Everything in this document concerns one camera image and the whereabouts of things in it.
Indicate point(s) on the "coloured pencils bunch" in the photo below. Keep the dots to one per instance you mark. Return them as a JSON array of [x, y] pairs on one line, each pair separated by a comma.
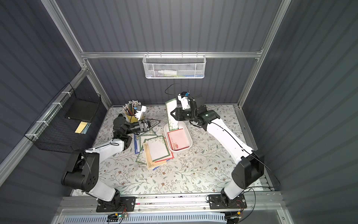
[[130, 108]]

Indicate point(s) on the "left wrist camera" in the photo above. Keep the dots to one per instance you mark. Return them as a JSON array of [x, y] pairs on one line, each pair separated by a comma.
[[140, 111]]

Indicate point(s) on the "blue floral stationery paper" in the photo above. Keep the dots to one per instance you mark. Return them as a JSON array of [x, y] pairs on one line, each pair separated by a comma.
[[136, 144]]

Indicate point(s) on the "black wire wall basket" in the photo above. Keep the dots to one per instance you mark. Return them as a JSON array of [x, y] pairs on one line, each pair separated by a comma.
[[54, 132]]

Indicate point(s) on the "black notebook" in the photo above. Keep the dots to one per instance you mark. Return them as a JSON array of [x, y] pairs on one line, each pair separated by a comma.
[[82, 110]]

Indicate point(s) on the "white glue bottle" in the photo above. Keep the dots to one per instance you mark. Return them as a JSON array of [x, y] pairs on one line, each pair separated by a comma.
[[168, 72]]

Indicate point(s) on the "yellow sticky notes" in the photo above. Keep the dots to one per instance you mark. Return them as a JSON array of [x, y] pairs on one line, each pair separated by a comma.
[[81, 127]]

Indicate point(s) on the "beige stationery paper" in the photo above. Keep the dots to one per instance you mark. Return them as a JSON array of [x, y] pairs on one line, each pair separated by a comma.
[[149, 161]]

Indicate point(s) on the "yellow pencil cup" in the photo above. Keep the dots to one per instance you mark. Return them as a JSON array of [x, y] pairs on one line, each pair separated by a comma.
[[132, 118]]

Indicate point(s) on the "floral table mat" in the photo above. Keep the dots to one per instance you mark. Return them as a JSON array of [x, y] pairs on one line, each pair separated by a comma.
[[205, 167]]

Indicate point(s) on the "white ribbed cable duct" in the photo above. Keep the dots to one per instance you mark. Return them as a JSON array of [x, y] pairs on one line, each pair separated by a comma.
[[150, 218]]

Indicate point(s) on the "green floral stationery paper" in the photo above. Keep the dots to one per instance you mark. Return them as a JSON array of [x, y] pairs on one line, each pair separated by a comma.
[[148, 135]]

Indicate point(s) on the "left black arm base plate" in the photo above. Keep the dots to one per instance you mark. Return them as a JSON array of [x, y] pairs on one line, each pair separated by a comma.
[[117, 205]]

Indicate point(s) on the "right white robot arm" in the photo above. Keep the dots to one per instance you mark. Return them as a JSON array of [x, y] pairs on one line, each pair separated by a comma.
[[249, 164]]

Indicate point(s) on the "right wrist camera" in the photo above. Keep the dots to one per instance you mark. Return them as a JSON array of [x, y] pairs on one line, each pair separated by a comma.
[[184, 100]]

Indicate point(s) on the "white wire mesh basket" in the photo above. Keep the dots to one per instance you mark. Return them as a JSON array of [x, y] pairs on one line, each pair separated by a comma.
[[187, 67]]

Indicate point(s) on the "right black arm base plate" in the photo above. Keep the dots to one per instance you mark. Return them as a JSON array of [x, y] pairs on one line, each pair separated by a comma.
[[217, 202]]

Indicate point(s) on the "aluminium front rail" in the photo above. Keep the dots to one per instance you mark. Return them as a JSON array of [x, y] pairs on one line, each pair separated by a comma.
[[164, 203]]

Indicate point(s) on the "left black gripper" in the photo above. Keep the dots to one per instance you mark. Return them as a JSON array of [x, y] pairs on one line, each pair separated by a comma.
[[144, 126]]

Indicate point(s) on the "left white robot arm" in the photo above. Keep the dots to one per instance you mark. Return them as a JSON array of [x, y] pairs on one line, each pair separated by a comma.
[[82, 169]]

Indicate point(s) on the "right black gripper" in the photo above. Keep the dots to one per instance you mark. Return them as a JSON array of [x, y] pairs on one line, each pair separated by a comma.
[[182, 113]]

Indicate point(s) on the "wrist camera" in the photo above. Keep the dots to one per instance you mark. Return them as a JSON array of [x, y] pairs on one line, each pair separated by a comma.
[[184, 100], [140, 111]]

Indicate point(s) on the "white plastic storage box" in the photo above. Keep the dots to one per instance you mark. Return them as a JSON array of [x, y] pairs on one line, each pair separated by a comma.
[[182, 125]]

